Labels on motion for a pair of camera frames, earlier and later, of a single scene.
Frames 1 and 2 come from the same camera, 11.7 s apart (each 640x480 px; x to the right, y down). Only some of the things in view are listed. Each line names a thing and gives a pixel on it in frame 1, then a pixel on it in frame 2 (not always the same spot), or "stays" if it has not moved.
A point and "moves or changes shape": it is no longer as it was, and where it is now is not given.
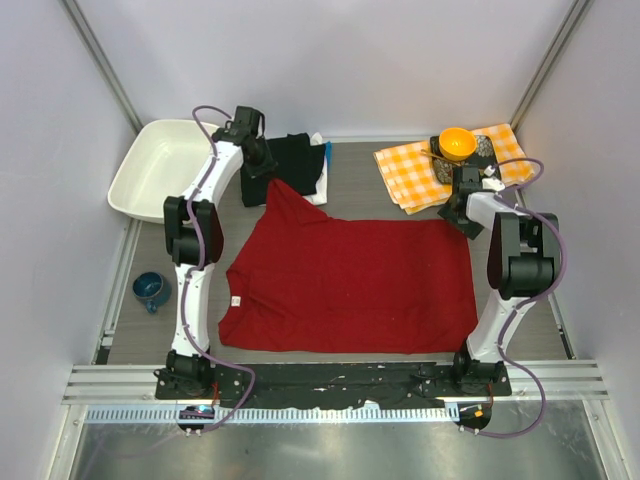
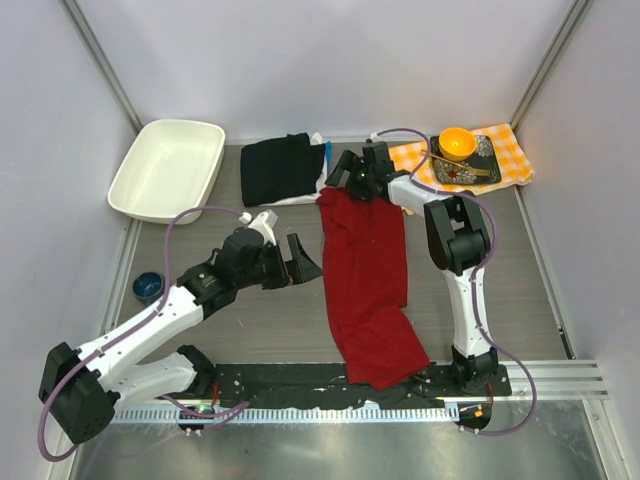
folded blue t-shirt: [329, 150] stays
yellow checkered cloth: [407, 177] stays
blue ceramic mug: [152, 289] stays
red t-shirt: [308, 284] moves or changes shape
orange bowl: [457, 143] stays
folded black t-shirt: [298, 168] stays
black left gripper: [268, 164] -> [300, 269]
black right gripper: [471, 229] -> [350, 164]
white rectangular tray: [162, 160] stays
